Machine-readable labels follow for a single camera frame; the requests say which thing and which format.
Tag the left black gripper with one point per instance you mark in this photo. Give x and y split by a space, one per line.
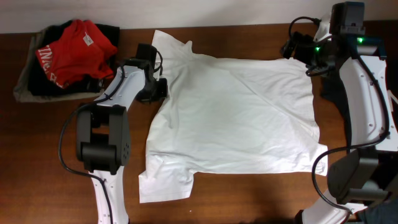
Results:
163 91

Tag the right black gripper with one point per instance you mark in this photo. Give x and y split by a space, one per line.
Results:
304 41

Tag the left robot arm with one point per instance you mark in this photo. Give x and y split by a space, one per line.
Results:
103 141

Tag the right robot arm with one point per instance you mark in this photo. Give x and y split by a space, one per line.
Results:
367 175

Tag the dark t-shirt white print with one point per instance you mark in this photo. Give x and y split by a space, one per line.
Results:
385 213

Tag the red folded t-shirt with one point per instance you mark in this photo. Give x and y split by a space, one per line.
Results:
81 51

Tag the black folded garment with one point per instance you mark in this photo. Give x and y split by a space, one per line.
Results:
40 85

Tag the grey folded garment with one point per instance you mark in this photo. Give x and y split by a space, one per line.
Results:
21 92

